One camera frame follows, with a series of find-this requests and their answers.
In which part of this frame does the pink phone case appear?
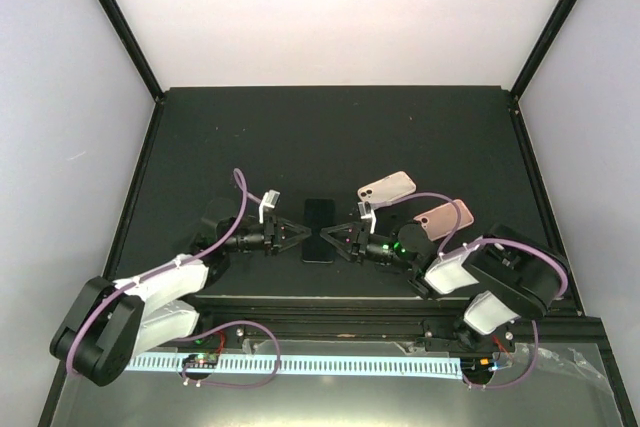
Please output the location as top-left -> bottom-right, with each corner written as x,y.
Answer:
414,199 -> 474,241

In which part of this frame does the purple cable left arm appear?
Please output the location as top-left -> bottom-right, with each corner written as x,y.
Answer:
64,168 -> 281,390

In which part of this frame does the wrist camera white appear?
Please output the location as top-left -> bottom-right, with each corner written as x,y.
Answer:
258,189 -> 280,224
357,201 -> 377,234

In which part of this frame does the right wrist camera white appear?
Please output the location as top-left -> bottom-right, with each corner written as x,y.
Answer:
357,201 -> 377,234

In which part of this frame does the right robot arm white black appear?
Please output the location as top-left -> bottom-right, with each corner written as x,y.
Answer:
320,221 -> 568,353

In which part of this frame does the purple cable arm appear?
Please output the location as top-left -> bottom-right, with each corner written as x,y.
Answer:
369,191 -> 571,392
64,168 -> 281,390

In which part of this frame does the black frame post left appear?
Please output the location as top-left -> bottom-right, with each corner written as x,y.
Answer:
98,0 -> 164,102

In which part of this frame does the white slotted cable duct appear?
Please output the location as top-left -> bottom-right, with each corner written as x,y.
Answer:
126,352 -> 463,380

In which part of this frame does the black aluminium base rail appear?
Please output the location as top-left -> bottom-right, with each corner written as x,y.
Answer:
74,296 -> 606,348

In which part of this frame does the left circuit board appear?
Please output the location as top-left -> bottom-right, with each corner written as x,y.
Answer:
182,353 -> 219,369

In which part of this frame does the right circuit board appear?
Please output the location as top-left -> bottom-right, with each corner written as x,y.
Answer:
460,357 -> 512,373

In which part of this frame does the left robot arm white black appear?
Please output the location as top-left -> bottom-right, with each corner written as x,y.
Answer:
49,203 -> 320,386

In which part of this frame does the black phone with dual camera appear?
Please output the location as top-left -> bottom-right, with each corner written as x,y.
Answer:
301,198 -> 336,264

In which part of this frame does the circuit board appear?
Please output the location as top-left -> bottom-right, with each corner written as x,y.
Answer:
460,357 -> 512,373
182,353 -> 219,369

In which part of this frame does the black frame post right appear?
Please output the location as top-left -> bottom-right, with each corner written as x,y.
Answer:
510,0 -> 578,101

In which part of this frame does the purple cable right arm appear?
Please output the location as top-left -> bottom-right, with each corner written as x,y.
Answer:
369,191 -> 571,392

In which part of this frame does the black frame post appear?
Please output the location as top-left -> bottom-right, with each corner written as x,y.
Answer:
510,0 -> 578,101
98,0 -> 164,102

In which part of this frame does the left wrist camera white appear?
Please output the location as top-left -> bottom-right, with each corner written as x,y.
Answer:
258,189 -> 280,224

